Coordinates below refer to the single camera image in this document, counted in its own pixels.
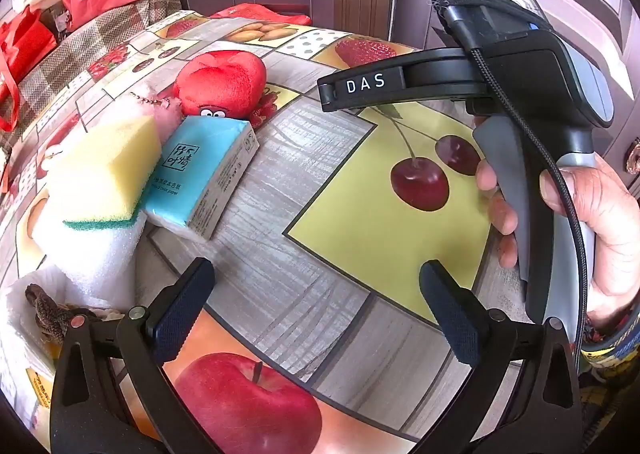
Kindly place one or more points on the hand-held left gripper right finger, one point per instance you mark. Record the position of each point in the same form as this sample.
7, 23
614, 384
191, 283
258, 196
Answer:
452, 319

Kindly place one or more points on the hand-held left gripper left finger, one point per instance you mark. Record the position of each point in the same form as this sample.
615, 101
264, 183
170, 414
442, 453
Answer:
180, 304

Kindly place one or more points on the white foam block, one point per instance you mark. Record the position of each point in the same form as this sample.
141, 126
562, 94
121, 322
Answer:
95, 254

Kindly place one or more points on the brown patterned cloth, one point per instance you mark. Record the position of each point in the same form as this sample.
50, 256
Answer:
47, 309

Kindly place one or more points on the blue tissue pack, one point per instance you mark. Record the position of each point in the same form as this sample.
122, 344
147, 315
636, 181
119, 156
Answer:
200, 168

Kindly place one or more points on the white cloth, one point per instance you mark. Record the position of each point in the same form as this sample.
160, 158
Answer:
20, 334

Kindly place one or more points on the yellow sponge with green pad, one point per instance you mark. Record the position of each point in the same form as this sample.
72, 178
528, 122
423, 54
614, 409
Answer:
105, 158

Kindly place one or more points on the pink plush toy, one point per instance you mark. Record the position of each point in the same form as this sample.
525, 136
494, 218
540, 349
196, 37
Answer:
170, 123

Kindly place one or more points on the red plush toy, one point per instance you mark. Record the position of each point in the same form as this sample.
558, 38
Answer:
220, 78

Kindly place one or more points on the person's right hand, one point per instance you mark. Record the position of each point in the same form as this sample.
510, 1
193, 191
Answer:
615, 244

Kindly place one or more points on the fruit print tablecloth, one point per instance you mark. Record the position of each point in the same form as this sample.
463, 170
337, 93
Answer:
350, 234

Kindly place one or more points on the red cloth behind table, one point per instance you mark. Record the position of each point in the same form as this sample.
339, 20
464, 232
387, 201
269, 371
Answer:
250, 13

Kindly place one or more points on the plaid cloth cover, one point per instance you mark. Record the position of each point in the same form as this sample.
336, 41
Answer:
100, 33

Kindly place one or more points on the red tote bag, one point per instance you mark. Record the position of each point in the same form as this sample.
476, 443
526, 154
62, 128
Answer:
25, 43

